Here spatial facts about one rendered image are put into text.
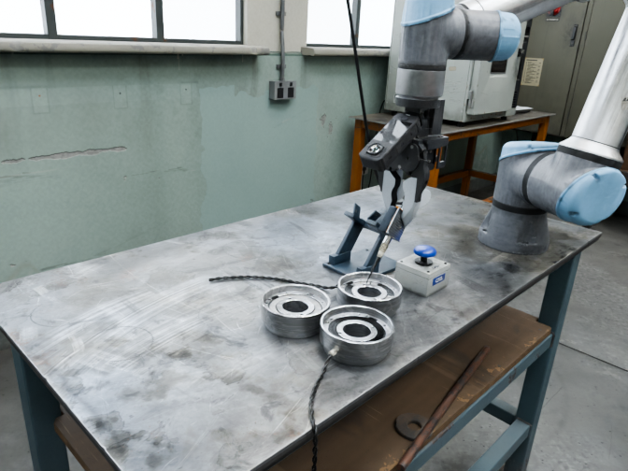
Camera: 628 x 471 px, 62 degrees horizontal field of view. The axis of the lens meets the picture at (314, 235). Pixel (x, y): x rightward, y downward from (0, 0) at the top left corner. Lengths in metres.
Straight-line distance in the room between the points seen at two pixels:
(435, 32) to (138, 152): 1.73
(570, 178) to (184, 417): 0.78
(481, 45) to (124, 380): 0.70
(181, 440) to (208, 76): 2.06
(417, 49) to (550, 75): 3.81
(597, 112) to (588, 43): 3.47
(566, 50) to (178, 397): 4.21
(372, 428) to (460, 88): 2.26
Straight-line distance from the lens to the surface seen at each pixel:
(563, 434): 2.07
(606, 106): 1.09
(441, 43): 0.85
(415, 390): 1.14
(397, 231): 0.91
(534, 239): 1.21
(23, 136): 2.19
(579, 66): 4.56
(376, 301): 0.82
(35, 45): 2.09
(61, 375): 0.76
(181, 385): 0.70
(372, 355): 0.72
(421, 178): 0.86
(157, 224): 2.50
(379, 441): 1.01
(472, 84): 2.98
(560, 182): 1.08
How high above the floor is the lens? 1.22
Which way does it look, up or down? 21 degrees down
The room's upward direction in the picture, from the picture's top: 3 degrees clockwise
